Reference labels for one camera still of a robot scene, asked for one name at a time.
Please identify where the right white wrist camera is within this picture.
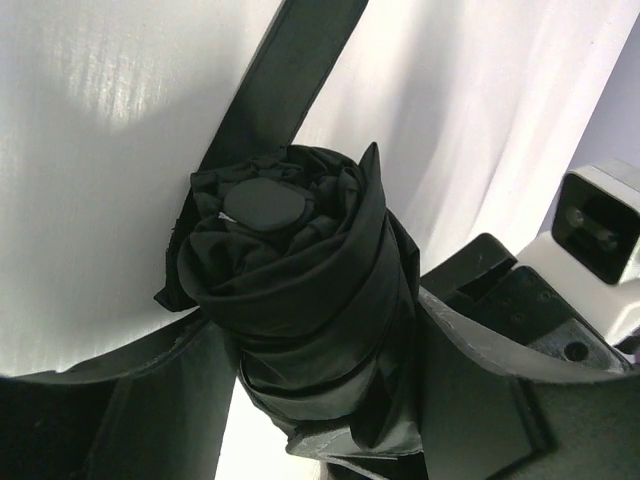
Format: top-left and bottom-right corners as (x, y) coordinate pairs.
(518, 159), (639, 354)

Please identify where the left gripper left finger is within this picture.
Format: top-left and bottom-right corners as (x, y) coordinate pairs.
(1, 314), (236, 479)

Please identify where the black folding umbrella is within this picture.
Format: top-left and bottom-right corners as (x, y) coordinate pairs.
(156, 1), (427, 479)

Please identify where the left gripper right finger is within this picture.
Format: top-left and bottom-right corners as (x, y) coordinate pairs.
(284, 292), (640, 480)

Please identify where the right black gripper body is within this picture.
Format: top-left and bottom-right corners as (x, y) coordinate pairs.
(420, 233), (630, 373)

